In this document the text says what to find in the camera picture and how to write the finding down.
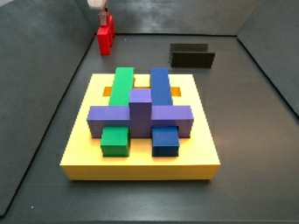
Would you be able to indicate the yellow board base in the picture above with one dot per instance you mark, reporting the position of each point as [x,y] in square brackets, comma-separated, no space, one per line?
[196,163]

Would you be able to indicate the black angle bracket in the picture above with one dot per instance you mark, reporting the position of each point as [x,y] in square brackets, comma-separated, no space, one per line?
[191,56]

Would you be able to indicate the blue bar block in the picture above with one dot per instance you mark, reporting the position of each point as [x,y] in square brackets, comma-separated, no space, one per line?
[164,136]

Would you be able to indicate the red cross block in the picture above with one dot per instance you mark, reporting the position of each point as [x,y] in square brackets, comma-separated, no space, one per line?
[105,35]

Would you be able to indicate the green bar block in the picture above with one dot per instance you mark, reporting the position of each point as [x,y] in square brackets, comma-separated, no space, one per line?
[115,137]

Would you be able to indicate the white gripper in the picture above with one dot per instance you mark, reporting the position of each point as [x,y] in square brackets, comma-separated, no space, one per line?
[99,5]

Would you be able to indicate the purple cross block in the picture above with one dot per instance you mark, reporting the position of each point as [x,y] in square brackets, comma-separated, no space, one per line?
[140,115]

